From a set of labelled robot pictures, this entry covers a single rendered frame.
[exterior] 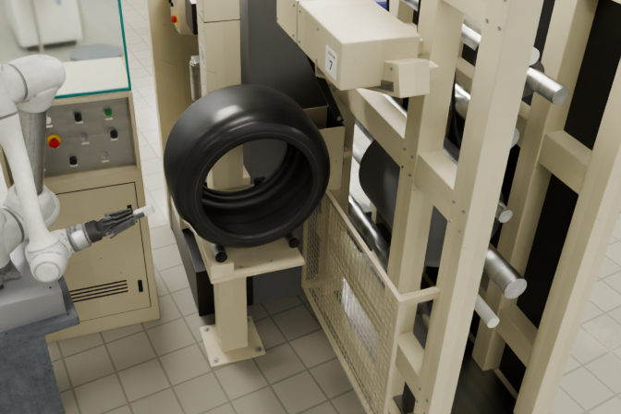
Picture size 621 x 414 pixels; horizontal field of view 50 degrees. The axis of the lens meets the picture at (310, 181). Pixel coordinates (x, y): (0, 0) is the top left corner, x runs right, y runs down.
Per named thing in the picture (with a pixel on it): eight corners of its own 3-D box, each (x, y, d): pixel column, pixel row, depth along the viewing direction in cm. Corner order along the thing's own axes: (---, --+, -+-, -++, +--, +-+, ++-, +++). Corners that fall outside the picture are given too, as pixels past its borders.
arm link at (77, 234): (66, 223, 230) (82, 216, 231) (77, 241, 235) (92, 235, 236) (66, 237, 223) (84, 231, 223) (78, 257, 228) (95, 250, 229)
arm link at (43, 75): (-7, 232, 257) (38, 208, 274) (22, 253, 252) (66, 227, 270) (-8, 54, 214) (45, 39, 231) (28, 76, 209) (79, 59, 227)
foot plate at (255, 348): (199, 328, 334) (199, 325, 333) (250, 317, 342) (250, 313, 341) (211, 368, 313) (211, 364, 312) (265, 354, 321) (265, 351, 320)
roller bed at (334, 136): (294, 170, 294) (295, 109, 278) (324, 164, 299) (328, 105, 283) (309, 193, 279) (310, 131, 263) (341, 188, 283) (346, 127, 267)
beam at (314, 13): (274, 22, 240) (274, -19, 231) (339, 17, 247) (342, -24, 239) (337, 92, 192) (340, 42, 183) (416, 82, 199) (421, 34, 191)
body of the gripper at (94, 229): (84, 233, 224) (110, 222, 226) (82, 218, 231) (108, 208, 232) (93, 249, 229) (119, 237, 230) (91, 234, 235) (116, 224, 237)
